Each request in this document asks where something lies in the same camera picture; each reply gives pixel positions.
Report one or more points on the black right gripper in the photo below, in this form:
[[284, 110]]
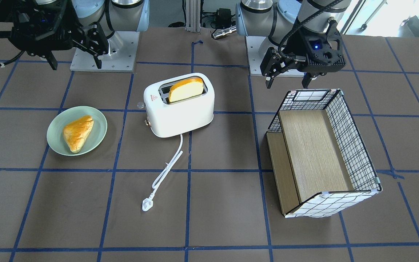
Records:
[[72, 28]]

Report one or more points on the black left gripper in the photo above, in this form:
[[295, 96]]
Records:
[[298, 46]]

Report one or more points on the white two-slot toaster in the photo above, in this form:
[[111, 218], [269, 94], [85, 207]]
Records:
[[171, 119]]

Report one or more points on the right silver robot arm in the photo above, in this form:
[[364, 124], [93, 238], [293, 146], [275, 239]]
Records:
[[104, 33]]

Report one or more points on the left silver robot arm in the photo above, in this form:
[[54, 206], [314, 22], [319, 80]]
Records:
[[280, 21]]

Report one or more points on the grey toaster lever knob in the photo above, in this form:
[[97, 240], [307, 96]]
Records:
[[141, 105]]

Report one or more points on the toast slice in toaster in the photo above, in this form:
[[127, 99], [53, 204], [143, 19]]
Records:
[[185, 89]]

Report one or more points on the orange bread on plate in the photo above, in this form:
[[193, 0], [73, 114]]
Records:
[[76, 132]]

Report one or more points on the wooden board in basket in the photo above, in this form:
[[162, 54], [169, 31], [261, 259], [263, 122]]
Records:
[[308, 166]]

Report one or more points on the light green plate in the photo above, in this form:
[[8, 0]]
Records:
[[55, 130]]

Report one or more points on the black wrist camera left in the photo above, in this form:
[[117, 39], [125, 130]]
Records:
[[323, 51]]

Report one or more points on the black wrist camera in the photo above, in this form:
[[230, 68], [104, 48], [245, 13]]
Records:
[[36, 23], [323, 51]]

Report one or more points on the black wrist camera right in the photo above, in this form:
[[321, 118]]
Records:
[[36, 23]]

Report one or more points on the wire basket with checkered liner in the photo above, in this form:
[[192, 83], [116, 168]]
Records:
[[354, 153]]

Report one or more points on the aluminium frame post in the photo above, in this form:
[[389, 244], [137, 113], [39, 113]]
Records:
[[193, 10]]

